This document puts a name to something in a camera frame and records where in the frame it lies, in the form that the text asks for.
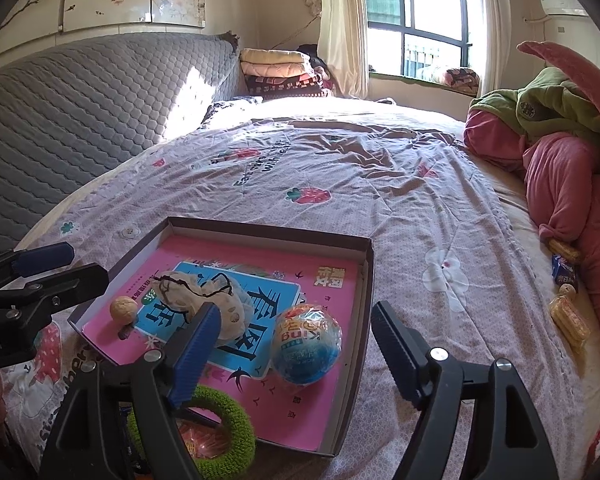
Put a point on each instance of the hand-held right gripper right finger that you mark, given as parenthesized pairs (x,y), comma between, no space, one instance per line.
(397,355)

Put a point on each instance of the green blanket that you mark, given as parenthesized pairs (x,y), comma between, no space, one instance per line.
(555,95)

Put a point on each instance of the small tan walnut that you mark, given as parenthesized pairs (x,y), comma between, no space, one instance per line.
(567,289)

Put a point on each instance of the pink cushion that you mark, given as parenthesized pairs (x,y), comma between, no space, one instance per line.
(575,67)

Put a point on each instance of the large yellow snack packet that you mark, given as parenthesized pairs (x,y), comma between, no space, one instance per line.
(570,320)

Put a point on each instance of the small yellow snack packet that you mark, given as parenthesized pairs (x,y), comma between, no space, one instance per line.
(565,250)

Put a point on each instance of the white air conditioner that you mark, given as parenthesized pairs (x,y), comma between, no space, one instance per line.
(562,5)

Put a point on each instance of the pink picture book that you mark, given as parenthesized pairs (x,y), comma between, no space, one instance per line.
(310,410)

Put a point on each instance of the pink blanket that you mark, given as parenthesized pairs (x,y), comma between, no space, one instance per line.
(565,175)

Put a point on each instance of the toy egg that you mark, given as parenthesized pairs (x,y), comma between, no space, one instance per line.
(305,350)

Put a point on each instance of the pink shallow cardboard box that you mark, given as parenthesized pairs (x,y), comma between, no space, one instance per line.
(362,285)

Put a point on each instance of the snack bag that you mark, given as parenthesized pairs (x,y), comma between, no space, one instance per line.
(200,440)

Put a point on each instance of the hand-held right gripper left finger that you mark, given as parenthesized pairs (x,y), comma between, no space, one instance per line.
(195,355)

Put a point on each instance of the dark patterned pillow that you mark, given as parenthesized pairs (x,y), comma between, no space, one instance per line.
(225,107)

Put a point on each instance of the small blue snack packet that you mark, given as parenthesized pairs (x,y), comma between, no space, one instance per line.
(563,271)

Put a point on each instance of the cream curtain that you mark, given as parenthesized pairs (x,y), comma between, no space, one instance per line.
(342,35)
(492,25)

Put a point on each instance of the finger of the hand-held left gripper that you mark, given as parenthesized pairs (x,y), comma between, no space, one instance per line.
(45,257)
(70,282)

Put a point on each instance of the dark framed window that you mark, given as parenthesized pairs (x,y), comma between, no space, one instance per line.
(430,0)

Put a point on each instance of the grey quilted headboard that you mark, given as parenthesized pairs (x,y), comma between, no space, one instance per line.
(80,110)

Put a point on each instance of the folded patterned blanket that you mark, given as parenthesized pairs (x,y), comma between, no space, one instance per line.
(462,77)

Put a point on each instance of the stack of folded blankets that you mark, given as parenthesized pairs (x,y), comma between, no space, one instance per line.
(275,62)

